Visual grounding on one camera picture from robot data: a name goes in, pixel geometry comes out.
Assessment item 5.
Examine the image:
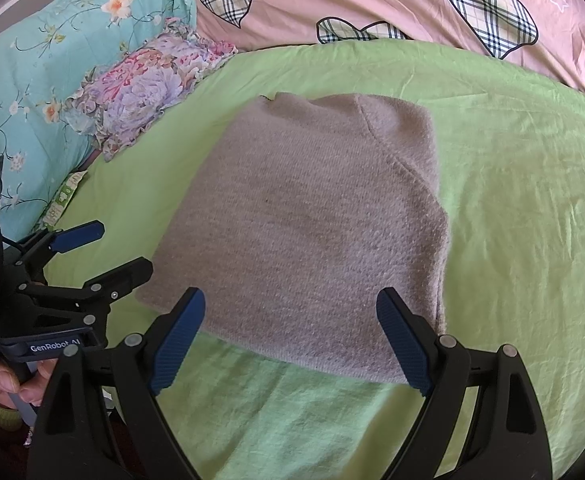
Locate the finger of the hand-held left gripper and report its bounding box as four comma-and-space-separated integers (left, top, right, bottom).
22, 256, 154, 313
2, 220, 107, 273

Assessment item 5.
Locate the purple floral ruffled pillow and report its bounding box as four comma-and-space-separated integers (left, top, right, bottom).
65, 17, 239, 163

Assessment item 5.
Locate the small green patterned cloth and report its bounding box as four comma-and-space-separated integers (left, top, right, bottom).
42, 170, 90, 229

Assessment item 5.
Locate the teal floral quilt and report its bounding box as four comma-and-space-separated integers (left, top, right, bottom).
0, 0, 199, 242

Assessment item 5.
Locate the beige knitted sweater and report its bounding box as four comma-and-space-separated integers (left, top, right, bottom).
135, 91, 451, 386

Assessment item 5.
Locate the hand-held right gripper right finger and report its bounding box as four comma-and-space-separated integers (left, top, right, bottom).
375, 287, 556, 480

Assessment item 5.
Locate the green bed sheet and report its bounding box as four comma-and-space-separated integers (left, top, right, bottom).
42, 39, 585, 480

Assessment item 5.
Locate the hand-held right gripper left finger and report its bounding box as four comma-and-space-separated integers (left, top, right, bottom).
26, 287, 207, 480

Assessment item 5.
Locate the person's left hand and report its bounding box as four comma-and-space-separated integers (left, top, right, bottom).
0, 355, 57, 411

